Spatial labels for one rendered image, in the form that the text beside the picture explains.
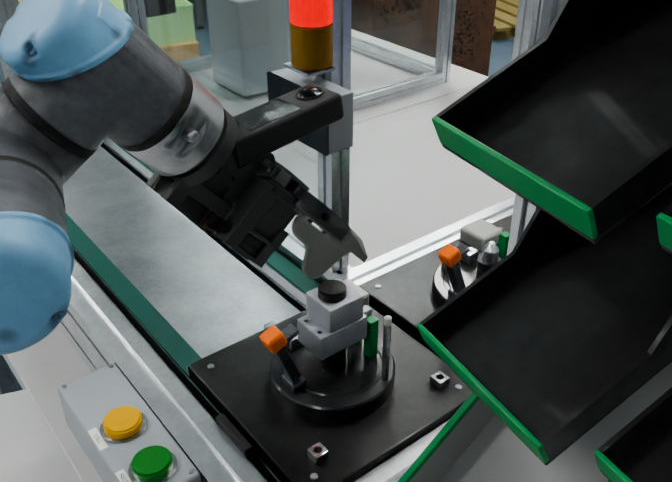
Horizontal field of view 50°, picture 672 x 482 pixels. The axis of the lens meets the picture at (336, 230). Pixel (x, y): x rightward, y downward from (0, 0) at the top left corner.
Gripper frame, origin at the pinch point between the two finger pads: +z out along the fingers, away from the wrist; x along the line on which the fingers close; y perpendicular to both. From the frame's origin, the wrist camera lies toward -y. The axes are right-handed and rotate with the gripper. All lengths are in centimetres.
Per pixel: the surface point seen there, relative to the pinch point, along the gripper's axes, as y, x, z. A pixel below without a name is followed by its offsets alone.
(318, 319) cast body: 8.4, 0.2, 6.0
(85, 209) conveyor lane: 20, -64, 16
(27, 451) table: 42.5, -21.9, 3.7
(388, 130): -32, -67, 67
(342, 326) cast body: 7.4, 2.2, 7.4
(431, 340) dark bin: 3.6, 21.8, -9.0
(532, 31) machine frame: -74, -59, 79
